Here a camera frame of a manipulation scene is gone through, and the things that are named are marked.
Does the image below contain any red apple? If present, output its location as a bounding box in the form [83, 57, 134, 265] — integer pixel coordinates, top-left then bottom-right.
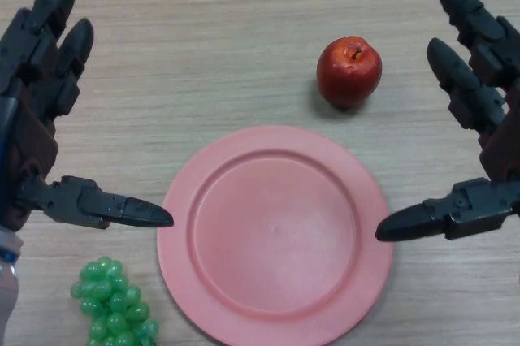
[316, 35, 384, 110]

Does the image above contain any green grape bunch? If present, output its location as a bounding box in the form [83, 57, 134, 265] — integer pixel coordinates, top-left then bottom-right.
[70, 256, 161, 346]

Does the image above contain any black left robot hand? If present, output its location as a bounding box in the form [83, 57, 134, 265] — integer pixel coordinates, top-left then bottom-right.
[0, 0, 175, 234]

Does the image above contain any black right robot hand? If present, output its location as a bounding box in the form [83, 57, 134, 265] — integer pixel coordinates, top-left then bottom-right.
[374, 0, 520, 244]

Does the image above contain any pink round plate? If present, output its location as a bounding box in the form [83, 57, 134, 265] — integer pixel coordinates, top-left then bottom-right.
[156, 125, 395, 346]

